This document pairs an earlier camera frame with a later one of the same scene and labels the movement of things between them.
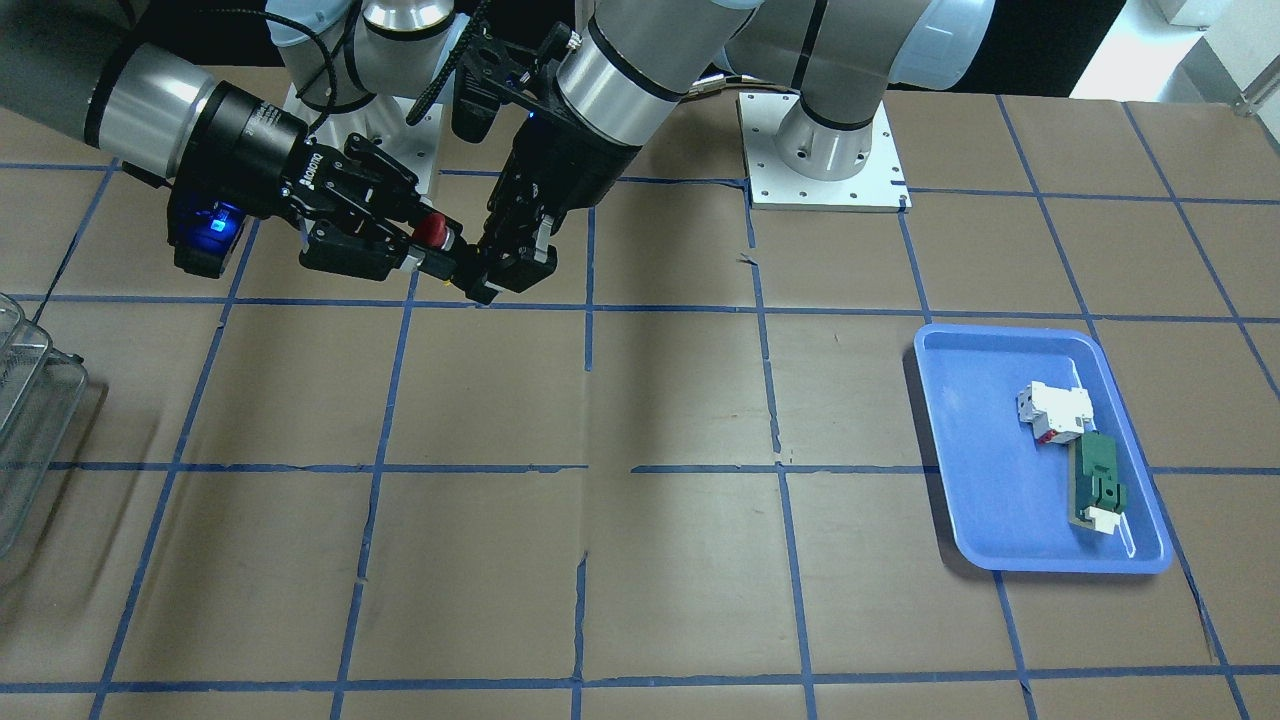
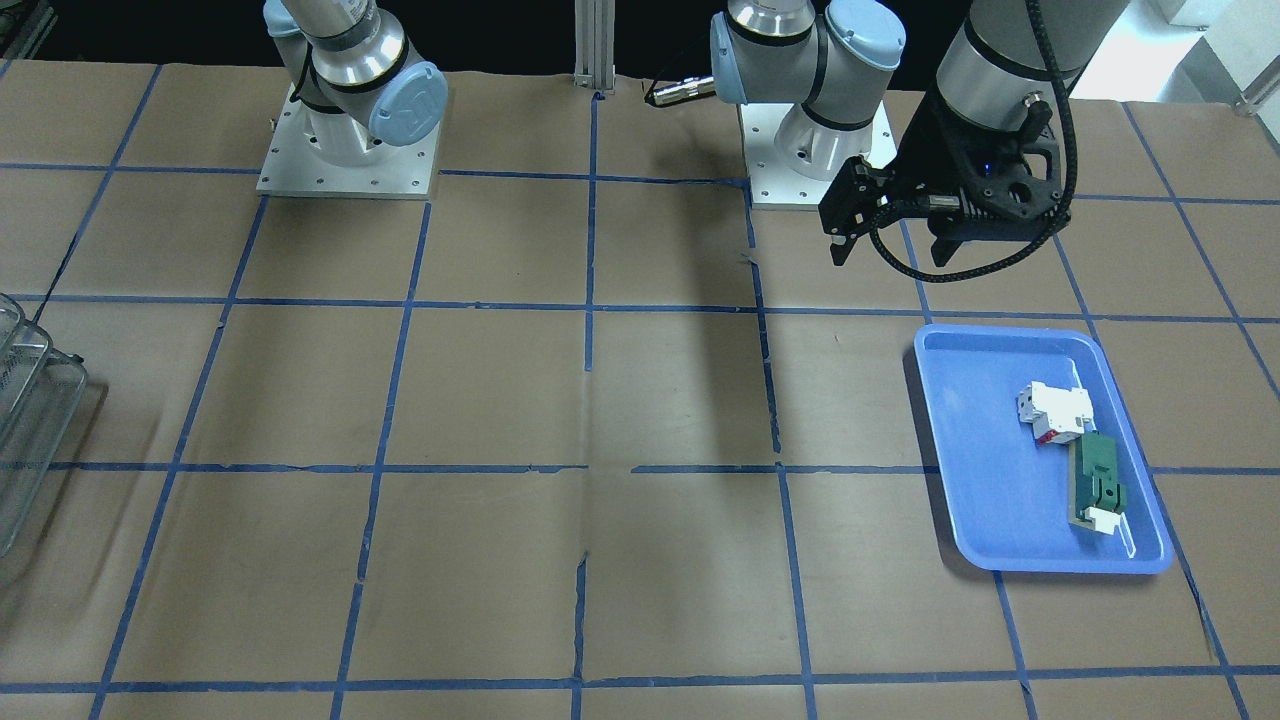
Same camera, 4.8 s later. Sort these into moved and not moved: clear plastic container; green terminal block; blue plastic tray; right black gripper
Moved: right black gripper
Not moved: clear plastic container; blue plastic tray; green terminal block
